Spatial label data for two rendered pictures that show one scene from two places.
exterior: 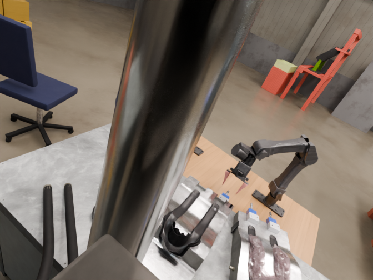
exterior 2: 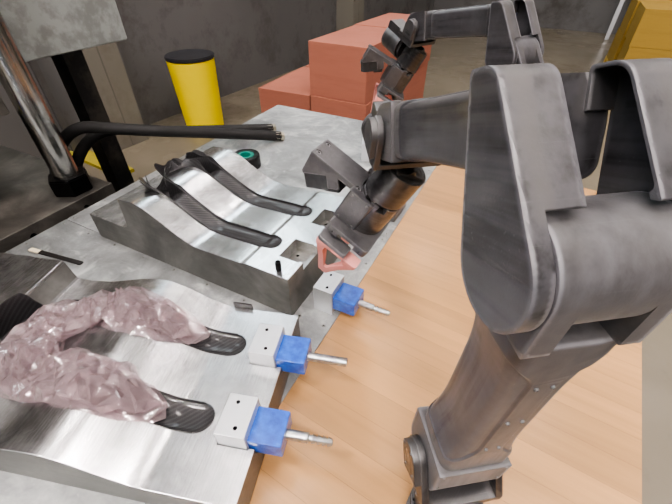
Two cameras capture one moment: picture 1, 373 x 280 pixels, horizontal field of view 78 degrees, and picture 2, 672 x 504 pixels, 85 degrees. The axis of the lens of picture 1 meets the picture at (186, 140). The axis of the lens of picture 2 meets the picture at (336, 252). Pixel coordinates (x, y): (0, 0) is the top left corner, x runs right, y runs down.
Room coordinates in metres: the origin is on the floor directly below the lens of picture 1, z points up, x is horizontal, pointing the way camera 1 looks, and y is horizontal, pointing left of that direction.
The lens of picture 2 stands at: (0.96, -0.73, 1.30)
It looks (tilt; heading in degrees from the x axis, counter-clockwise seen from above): 40 degrees down; 99
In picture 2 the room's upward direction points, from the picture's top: straight up
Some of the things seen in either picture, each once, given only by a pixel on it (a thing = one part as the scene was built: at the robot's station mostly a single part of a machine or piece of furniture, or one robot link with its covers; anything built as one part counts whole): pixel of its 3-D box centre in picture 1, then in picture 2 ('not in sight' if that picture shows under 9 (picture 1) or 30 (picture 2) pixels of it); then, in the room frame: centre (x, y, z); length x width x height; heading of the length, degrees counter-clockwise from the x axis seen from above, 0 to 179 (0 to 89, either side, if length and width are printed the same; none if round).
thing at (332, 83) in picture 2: not in sight; (350, 82); (0.61, 2.43, 0.41); 1.45 x 0.98 x 0.81; 65
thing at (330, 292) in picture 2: (224, 196); (353, 300); (0.93, -0.31, 0.83); 0.13 x 0.05 x 0.05; 162
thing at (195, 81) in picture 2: not in sight; (198, 93); (-0.68, 2.32, 0.30); 0.39 x 0.38 x 0.60; 156
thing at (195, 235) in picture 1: (192, 216); (219, 194); (0.64, -0.15, 0.92); 0.35 x 0.16 x 0.09; 161
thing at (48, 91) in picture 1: (37, 84); not in sight; (1.67, 1.39, 0.53); 0.61 x 0.58 x 1.05; 163
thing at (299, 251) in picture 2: (218, 202); (299, 258); (0.83, -0.26, 0.87); 0.05 x 0.05 x 0.04; 71
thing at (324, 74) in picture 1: (310, 63); not in sight; (7.63, -2.48, 1.10); 1.75 x 1.52 x 2.20; 156
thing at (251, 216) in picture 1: (251, 212); (300, 355); (0.87, -0.44, 0.86); 0.13 x 0.05 x 0.05; 178
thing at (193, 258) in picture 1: (185, 224); (222, 210); (0.63, -0.13, 0.87); 0.50 x 0.26 x 0.14; 161
